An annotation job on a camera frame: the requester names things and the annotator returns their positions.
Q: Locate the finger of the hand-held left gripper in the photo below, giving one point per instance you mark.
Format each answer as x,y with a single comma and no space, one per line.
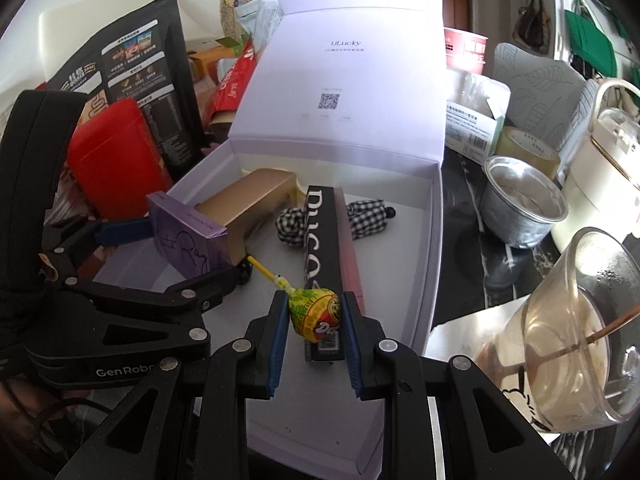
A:
190,305
125,232

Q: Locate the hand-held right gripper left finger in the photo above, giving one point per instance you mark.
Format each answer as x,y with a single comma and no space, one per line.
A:
277,355

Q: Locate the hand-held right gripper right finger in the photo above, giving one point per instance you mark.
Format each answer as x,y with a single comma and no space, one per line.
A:
352,355

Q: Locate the green yellow lollipop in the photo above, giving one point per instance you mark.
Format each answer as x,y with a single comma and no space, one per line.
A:
315,312

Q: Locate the small purple box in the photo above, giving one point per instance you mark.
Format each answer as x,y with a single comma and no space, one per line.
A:
190,245

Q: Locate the gold cardboard box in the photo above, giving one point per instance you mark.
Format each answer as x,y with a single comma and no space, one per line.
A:
250,205

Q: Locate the black white gingham scrunchie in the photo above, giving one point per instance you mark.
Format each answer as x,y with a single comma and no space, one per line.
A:
290,227

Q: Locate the white gift box with lid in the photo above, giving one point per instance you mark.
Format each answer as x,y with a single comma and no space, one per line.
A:
350,50

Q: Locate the red cylindrical canister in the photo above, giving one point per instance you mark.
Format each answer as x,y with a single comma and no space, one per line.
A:
120,160

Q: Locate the white paper napkin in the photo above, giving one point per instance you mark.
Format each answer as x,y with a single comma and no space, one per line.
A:
465,330

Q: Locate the black printed pouch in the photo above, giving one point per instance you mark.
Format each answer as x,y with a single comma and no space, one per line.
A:
140,75

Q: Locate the red snack bag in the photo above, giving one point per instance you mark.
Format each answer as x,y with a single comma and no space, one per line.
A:
232,85

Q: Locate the orange green carton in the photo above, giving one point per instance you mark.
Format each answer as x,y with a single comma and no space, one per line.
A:
205,62

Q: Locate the glass mug with cartoon print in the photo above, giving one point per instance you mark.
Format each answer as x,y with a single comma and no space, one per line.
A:
560,360

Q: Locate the metal bowl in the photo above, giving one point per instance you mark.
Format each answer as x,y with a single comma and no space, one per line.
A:
515,220

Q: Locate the small white green carton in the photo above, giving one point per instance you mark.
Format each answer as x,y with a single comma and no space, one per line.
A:
470,135

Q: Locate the white printed paper packets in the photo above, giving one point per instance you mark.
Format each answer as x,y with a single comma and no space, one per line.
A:
260,20

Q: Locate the clear tape roll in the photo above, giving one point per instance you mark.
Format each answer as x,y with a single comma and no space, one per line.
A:
520,147

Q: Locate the red white paper cup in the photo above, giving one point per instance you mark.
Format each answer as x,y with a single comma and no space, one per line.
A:
465,52

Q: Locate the grey leaf pattern chair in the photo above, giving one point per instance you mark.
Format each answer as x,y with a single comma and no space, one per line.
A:
535,85

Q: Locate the dark patterned hanging bag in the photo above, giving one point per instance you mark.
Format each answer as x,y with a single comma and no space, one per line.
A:
532,22

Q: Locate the green hanging bag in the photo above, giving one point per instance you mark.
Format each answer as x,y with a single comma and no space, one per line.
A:
590,40

